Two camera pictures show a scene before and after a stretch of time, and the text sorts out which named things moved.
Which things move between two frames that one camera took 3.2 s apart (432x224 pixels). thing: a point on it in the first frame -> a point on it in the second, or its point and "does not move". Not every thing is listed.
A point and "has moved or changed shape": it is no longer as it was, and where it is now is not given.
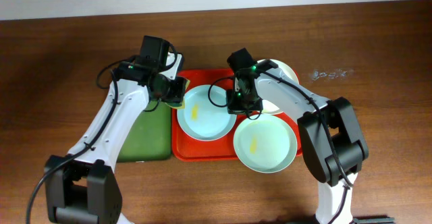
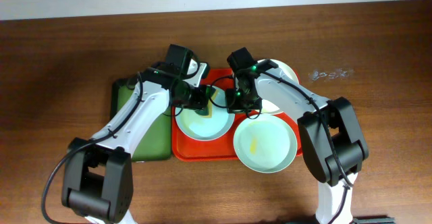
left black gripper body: [179, 91] -> [201, 98]
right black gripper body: [245, 103] does not move
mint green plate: [265, 145] does not move
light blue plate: [205, 116] does not move
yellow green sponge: [179, 105] has moved or changed shape
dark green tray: [148, 135] does not move
